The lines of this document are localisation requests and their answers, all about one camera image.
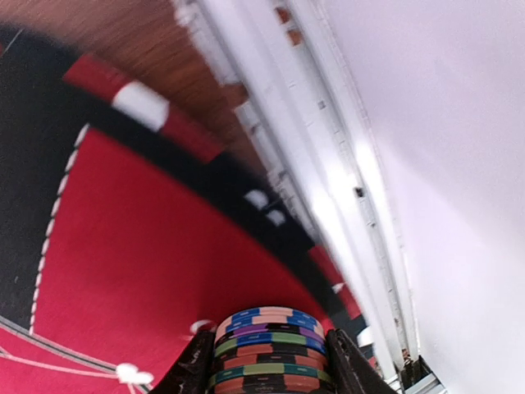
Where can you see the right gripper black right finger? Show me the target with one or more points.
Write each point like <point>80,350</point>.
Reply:
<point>350,370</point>

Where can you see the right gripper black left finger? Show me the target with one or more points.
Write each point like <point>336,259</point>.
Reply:
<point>190,373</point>

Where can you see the stack of poker chips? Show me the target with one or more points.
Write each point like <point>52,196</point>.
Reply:
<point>270,349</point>

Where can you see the red black poker mat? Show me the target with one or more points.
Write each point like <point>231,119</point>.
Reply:
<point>126,229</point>

